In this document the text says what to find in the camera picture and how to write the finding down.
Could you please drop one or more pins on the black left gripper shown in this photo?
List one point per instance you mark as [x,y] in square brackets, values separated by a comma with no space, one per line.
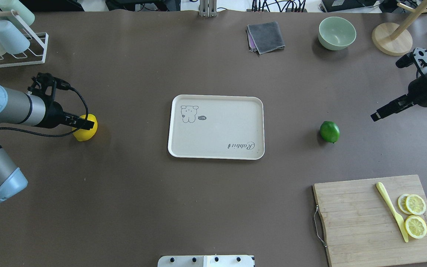
[53,114]

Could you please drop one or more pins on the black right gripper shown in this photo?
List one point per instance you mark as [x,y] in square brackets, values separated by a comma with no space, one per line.
[422,92]

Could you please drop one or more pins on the yellow lemon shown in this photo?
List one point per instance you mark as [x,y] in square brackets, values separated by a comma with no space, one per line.
[88,130]

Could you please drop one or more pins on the green lime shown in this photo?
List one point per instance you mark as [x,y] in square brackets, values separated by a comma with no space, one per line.
[329,132]

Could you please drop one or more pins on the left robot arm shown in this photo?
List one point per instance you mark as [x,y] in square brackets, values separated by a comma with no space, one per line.
[37,108]

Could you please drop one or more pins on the cream rabbit tray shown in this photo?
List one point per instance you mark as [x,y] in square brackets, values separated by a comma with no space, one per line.
[216,127]

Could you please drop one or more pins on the wooden mug tree stand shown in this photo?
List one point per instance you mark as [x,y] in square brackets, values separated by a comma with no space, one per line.
[393,39]

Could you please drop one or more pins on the yellow plastic knife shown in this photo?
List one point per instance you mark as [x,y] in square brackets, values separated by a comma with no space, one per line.
[398,218]

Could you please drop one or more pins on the mint green bowl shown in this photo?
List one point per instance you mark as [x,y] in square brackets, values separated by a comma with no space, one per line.
[336,33]

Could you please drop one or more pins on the light blue plastic cup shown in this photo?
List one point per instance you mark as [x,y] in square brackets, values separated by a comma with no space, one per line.
[13,41]

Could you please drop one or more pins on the lemon slice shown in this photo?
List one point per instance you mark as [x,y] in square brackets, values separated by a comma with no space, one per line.
[402,204]
[416,226]
[415,204]

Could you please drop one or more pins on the mint green plastic cup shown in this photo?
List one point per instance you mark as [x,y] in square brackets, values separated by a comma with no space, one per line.
[16,5]

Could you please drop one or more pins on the bamboo cutting board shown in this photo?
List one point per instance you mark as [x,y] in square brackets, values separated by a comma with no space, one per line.
[359,229]

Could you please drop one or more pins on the grey folded cloth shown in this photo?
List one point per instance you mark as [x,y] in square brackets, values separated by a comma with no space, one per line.
[265,37]

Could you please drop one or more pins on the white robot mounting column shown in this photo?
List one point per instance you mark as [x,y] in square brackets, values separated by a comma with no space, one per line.
[207,261]

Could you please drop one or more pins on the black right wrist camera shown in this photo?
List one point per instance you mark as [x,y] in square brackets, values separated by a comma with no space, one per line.
[417,57]

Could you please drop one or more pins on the white wire cup rack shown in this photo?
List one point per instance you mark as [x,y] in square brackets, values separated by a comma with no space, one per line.
[39,43]

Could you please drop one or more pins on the aluminium frame post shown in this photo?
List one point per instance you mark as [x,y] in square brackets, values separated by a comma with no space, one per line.
[208,8]

